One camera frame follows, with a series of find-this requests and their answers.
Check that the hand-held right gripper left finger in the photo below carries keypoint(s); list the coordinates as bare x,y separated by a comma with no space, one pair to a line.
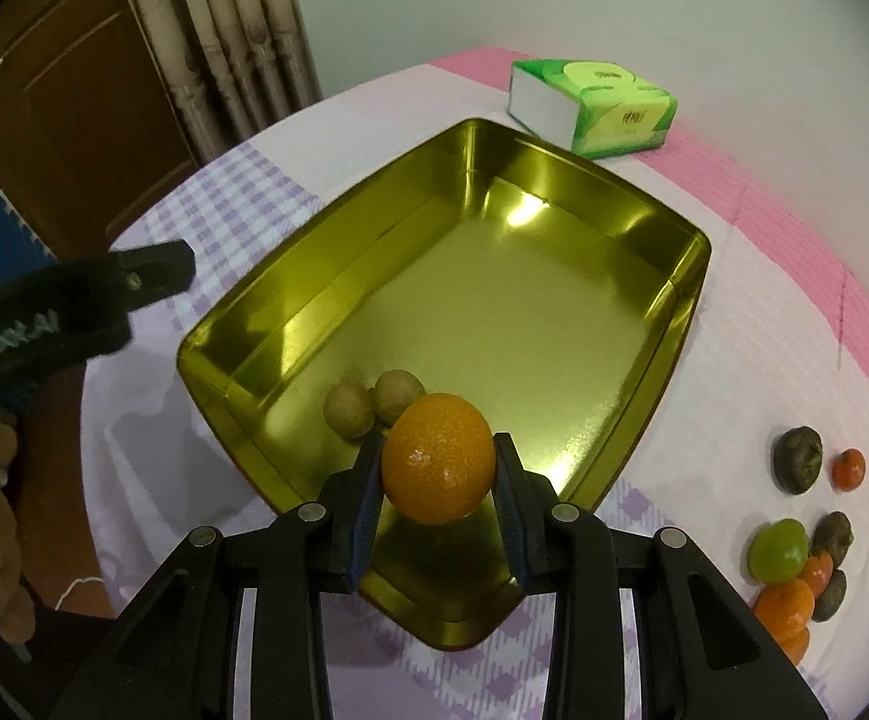
367,499

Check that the orange mandarin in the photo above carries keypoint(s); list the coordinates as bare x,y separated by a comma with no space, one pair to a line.
438,457
796,646
783,606

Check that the brown wooden door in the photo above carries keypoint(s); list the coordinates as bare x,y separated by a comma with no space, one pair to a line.
67,90

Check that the pink foam mat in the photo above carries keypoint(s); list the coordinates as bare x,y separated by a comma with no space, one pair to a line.
794,240

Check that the green tissue pack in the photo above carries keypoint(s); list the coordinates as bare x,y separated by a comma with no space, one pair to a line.
592,101

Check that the small brown longan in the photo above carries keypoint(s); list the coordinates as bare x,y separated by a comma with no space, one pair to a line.
397,392
348,409

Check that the dark water chestnut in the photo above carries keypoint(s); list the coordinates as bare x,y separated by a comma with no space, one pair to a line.
797,460
833,534
830,596

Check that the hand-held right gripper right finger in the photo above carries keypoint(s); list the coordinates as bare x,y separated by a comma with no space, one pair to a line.
509,502

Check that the purple checked white cloth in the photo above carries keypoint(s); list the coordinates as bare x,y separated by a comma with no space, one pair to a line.
742,352

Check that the red cherry tomato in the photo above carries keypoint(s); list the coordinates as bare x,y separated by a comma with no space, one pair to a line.
848,467
818,574

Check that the green round fruit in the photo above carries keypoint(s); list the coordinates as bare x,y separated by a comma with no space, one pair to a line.
778,551

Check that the gold tin box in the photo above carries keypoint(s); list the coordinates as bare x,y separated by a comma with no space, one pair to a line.
479,300

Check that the beige patterned curtain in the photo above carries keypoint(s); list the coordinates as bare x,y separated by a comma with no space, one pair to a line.
217,30

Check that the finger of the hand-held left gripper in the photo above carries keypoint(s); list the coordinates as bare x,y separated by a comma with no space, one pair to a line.
157,268

